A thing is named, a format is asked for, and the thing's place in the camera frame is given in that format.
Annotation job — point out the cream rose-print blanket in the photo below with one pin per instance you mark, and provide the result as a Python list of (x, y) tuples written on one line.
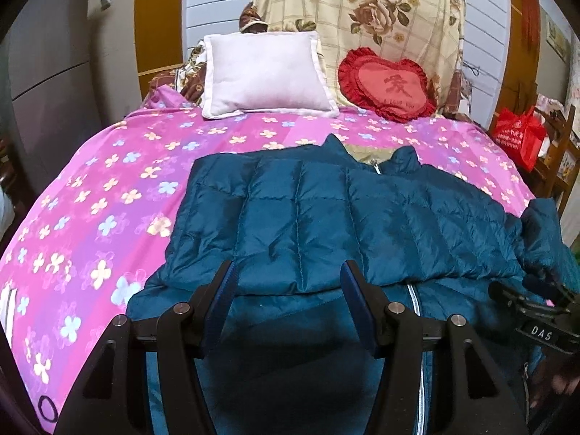
[(428, 32)]

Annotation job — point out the teal quilted puffer jacket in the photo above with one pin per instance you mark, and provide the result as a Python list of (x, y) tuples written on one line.
[(289, 360)]

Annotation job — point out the pink floral bed sheet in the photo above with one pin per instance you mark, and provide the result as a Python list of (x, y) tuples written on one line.
[(101, 227)]

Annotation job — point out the brown floral folded quilt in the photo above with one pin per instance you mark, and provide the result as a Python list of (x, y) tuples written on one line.
[(188, 79)]

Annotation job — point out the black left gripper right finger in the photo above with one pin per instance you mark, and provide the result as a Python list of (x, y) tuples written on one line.
[(438, 368)]

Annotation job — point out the white square pillow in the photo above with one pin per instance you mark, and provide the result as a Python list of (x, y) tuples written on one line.
[(276, 72)]

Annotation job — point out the grey wardrobe cabinet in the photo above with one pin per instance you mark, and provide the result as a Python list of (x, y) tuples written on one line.
[(68, 70)]

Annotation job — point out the red heart-shaped cushion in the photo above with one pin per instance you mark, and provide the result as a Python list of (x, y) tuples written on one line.
[(395, 91)]

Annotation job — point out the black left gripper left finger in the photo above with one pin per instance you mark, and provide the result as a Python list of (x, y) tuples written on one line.
[(110, 394)]

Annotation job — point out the red plastic shopping bag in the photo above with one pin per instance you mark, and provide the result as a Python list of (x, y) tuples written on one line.
[(520, 136)]

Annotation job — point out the wooden shelf rack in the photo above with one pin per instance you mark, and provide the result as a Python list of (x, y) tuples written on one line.
[(557, 167)]

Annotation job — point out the person's right hand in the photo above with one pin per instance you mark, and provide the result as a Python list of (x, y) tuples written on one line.
[(556, 373)]

